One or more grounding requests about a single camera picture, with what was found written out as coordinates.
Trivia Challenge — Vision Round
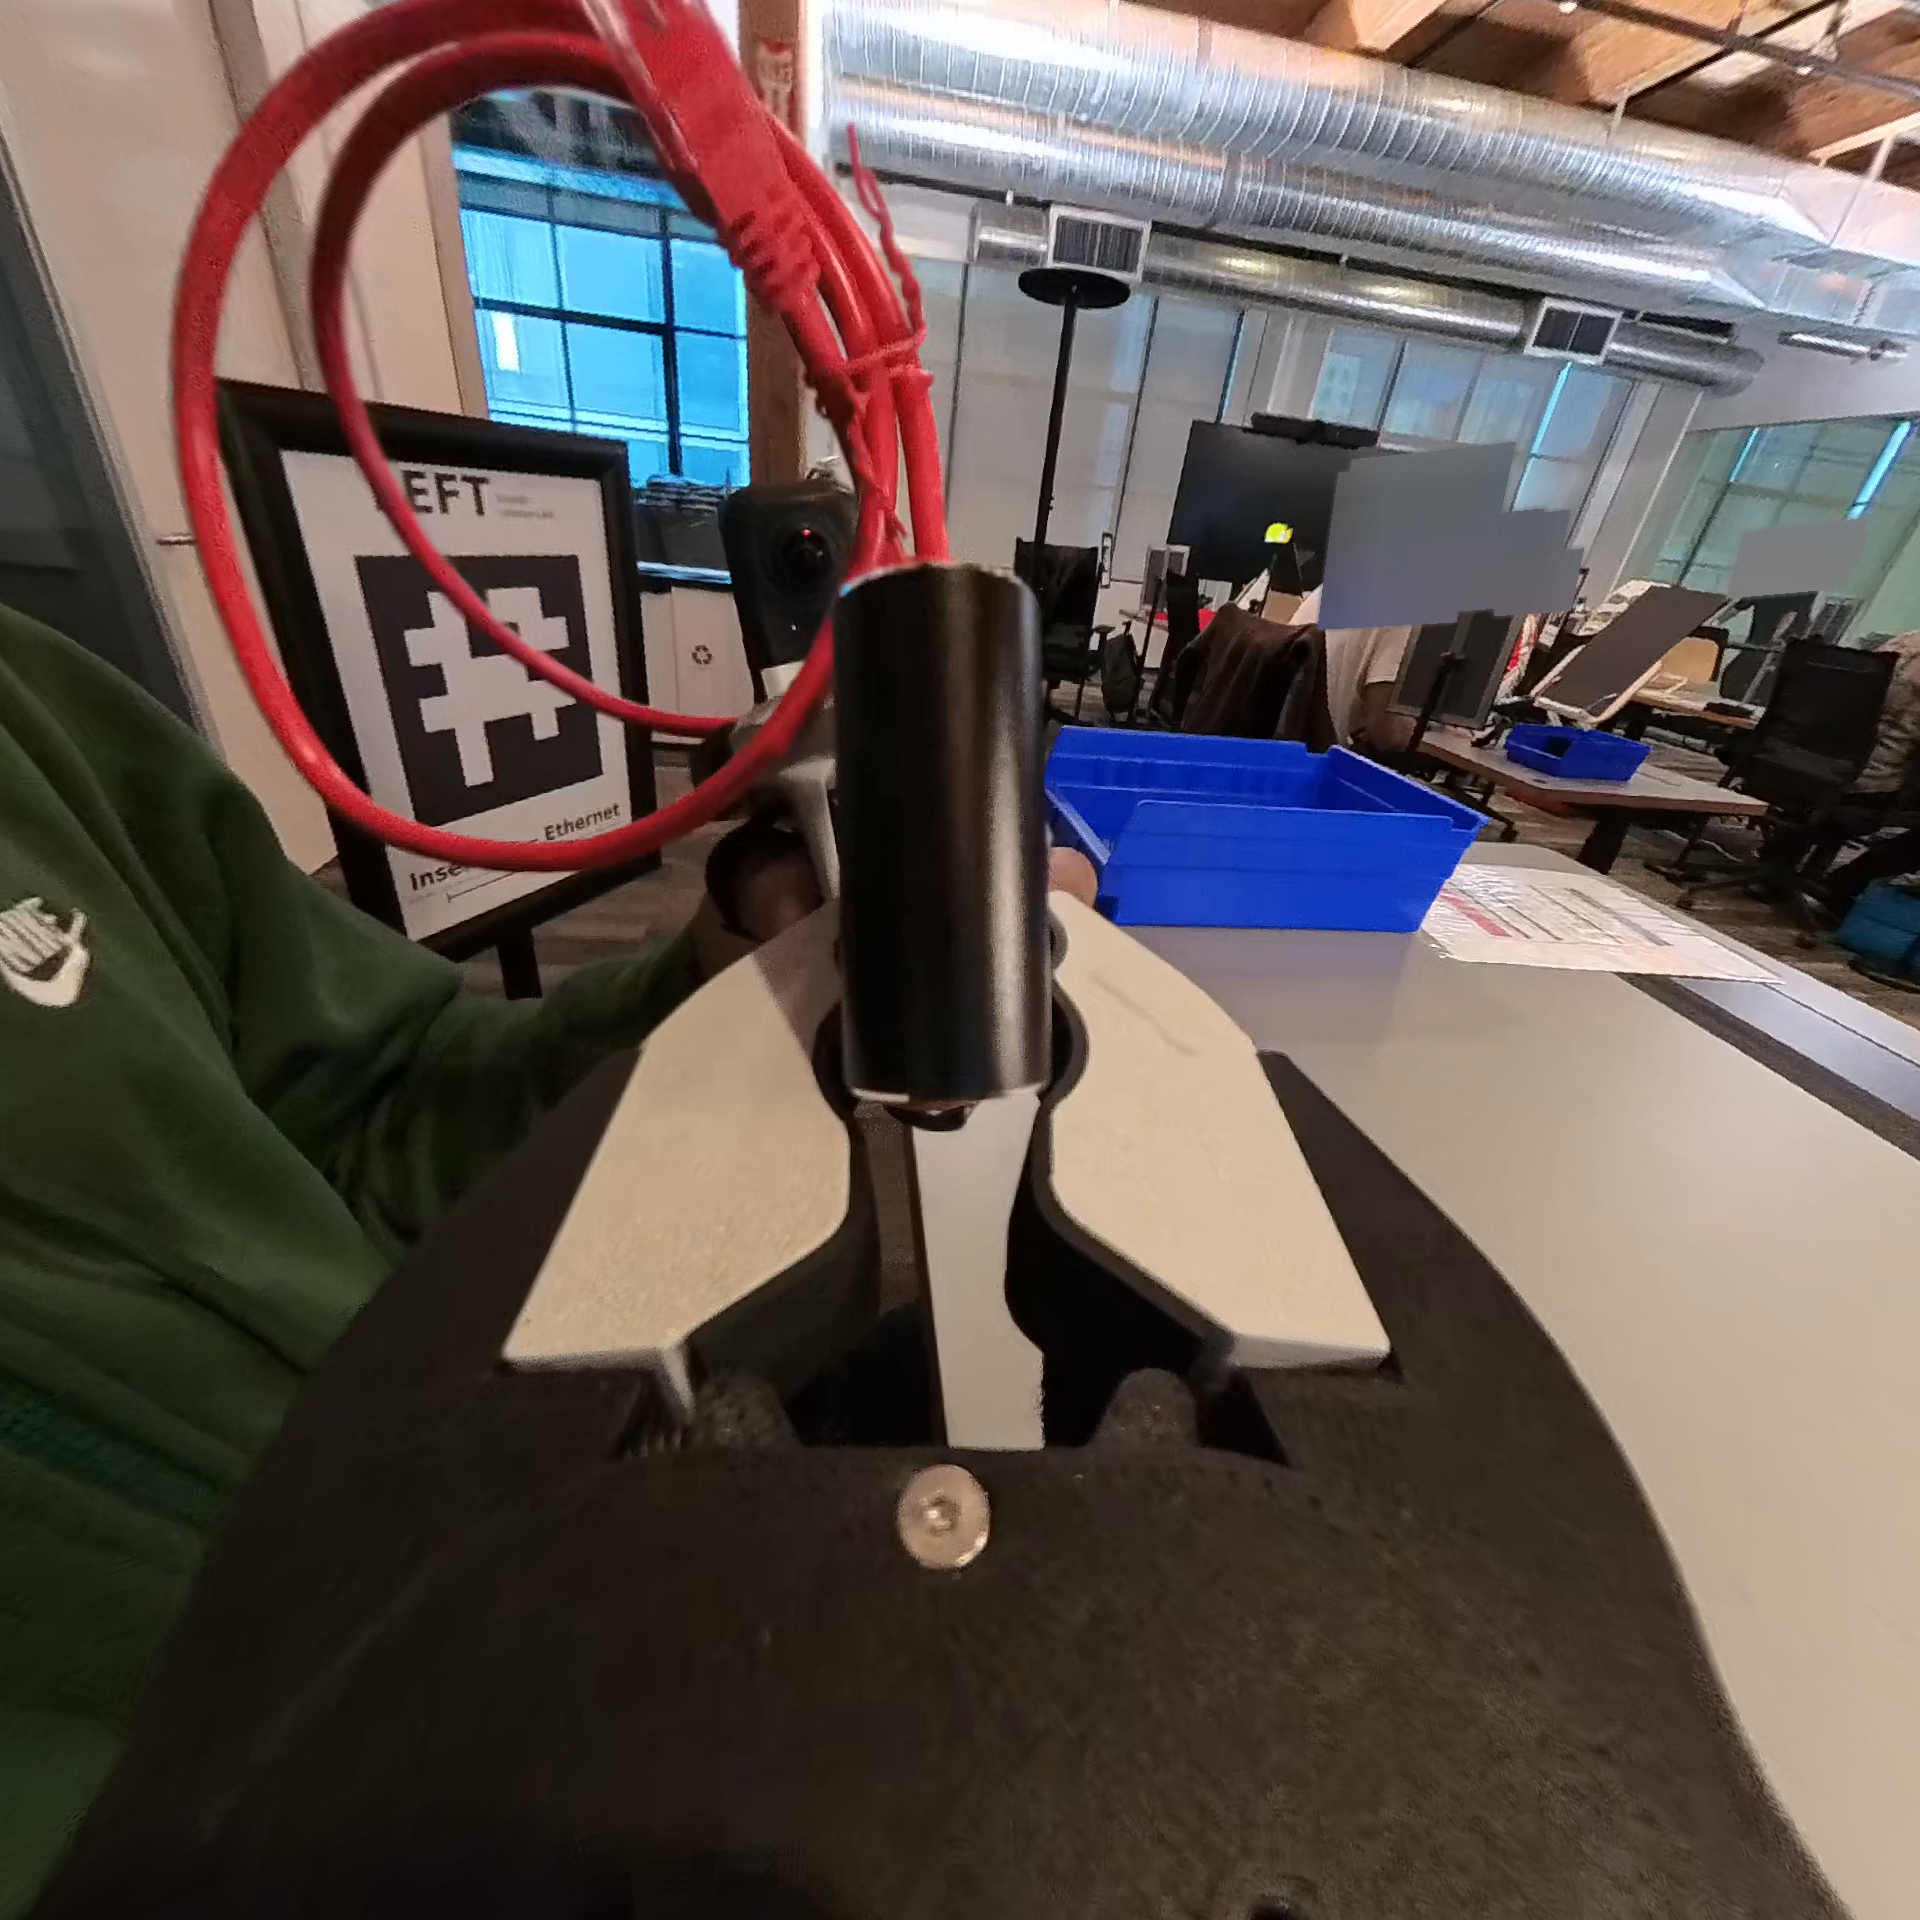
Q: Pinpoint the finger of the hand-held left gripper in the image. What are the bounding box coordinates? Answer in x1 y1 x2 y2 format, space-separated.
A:
732 701 841 905

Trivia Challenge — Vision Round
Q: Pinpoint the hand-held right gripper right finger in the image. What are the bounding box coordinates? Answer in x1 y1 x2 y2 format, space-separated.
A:
1007 895 1392 1420

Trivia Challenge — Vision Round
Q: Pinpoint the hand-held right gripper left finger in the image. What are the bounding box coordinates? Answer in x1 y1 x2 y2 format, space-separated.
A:
502 903 882 1420

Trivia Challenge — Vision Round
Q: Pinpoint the black network switch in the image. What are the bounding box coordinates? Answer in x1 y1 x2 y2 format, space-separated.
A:
832 561 1056 1116

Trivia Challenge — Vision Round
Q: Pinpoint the blue plastic bin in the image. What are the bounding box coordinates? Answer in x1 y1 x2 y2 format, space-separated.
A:
1041 725 1487 934

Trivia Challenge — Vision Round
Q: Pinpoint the red ethernet cable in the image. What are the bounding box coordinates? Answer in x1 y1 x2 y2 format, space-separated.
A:
170 0 951 876

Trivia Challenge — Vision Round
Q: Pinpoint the person's left hand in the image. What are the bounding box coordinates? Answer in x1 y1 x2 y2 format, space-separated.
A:
703 823 826 938

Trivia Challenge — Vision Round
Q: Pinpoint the white recycling cabinet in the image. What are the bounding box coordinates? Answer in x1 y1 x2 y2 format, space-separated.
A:
641 567 752 722

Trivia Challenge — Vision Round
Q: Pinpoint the framed marker sign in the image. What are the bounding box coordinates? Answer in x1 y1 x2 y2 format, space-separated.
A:
217 378 662 999

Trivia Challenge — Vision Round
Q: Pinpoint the black office chair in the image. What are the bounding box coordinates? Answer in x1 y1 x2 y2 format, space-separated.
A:
1013 538 1104 722
1717 638 1900 903

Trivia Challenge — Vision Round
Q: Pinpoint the black floor lamp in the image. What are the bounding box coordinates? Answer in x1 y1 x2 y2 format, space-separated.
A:
1016 266 1132 549

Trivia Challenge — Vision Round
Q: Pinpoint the dark jacket on chair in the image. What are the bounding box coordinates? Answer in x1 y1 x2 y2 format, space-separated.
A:
1169 604 1328 748

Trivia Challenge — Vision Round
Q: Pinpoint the printed paper sheet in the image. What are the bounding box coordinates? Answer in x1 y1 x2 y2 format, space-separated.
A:
1416 861 1777 985

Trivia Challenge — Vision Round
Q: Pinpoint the large black screen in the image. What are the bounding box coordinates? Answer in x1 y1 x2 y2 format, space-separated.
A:
1167 421 1383 586

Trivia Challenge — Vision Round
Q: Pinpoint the person's green sweatshirt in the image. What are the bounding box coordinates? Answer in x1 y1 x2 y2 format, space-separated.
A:
0 598 466 1893

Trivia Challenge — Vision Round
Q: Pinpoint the blue bin on table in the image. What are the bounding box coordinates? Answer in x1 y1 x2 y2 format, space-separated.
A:
1504 722 1653 783

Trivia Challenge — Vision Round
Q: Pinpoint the small monitor on pole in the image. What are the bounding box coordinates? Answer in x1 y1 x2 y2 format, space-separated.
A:
1393 608 1520 735

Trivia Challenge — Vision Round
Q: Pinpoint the wooden post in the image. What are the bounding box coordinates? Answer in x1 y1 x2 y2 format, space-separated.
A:
738 0 817 481

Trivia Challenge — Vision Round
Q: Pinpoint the metal ventilation duct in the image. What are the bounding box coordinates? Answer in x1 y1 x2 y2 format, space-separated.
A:
823 0 1920 396

